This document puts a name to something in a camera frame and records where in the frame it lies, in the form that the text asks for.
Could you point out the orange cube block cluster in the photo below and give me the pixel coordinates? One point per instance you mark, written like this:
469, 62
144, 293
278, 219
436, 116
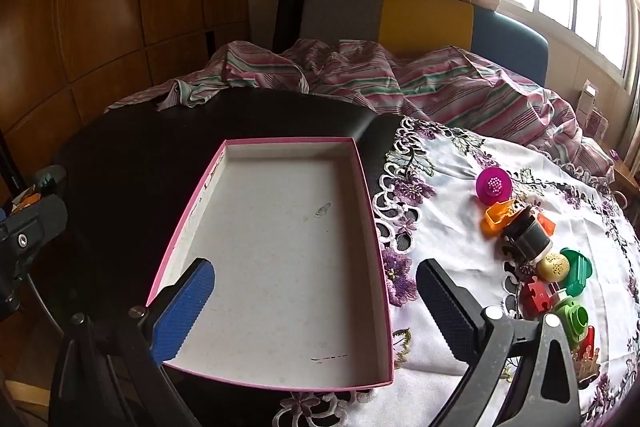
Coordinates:
546, 224

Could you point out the orange plastic bracket toy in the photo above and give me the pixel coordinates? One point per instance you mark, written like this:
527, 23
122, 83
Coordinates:
499, 216

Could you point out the magenta round perforated toy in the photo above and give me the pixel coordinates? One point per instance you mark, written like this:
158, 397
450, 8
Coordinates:
493, 185

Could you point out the light green plug device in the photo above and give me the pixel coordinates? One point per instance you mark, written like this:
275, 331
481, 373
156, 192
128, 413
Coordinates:
573, 316

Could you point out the snack packet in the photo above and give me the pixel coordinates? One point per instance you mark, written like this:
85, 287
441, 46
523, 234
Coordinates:
27, 198

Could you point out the red puzzle piece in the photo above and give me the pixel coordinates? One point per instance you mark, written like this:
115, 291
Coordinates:
534, 298

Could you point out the brown gold ornate toy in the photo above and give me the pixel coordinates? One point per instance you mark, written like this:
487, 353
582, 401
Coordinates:
586, 365

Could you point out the pink shallow cardboard box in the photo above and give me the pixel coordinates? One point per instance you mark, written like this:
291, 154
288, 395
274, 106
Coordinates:
298, 300

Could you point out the red metallic cylinder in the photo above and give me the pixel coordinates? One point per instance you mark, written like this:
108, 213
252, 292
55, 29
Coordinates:
586, 346

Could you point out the black lidded clear jar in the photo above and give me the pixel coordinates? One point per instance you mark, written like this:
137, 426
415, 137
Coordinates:
525, 237

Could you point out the dark green plastic spool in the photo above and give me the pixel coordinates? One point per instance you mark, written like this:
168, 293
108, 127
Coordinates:
580, 270

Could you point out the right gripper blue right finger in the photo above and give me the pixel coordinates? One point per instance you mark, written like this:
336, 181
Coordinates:
459, 317

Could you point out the white embroidered floral tablecloth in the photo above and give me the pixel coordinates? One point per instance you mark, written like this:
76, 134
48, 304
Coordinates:
425, 206

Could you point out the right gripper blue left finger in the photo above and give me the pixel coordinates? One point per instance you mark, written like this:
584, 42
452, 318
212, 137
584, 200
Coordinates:
181, 309

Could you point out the striped pink green cloth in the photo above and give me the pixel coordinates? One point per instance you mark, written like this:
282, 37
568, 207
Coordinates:
451, 86

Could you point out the yellow carved egg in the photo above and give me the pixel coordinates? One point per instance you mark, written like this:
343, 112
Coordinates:
553, 267

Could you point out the white small carton box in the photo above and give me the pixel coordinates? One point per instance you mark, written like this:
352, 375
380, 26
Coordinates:
586, 102

